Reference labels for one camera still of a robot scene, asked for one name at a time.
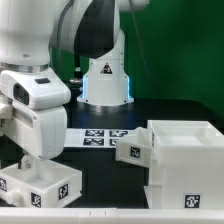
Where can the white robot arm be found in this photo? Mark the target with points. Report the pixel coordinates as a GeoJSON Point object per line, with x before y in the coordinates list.
{"type": "Point", "coordinates": [29, 88]}

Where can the fiducial marker sheet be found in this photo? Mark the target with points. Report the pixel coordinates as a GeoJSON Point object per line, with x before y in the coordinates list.
{"type": "Point", "coordinates": [94, 138]}

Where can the white drawer without knob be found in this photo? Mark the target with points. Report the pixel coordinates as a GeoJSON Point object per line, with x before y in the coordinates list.
{"type": "Point", "coordinates": [134, 148]}

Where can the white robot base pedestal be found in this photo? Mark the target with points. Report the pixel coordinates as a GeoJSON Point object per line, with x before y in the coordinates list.
{"type": "Point", "coordinates": [106, 83]}

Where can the black camera stand pole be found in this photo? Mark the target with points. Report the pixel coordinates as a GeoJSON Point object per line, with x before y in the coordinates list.
{"type": "Point", "coordinates": [77, 80]}

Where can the white drawer cabinet box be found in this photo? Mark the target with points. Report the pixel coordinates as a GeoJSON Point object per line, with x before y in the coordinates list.
{"type": "Point", "coordinates": [186, 165]}

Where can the white drawer with knob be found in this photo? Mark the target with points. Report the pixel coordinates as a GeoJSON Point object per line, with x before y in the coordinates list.
{"type": "Point", "coordinates": [44, 184]}

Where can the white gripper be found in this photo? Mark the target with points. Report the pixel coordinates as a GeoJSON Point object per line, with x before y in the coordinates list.
{"type": "Point", "coordinates": [40, 133]}

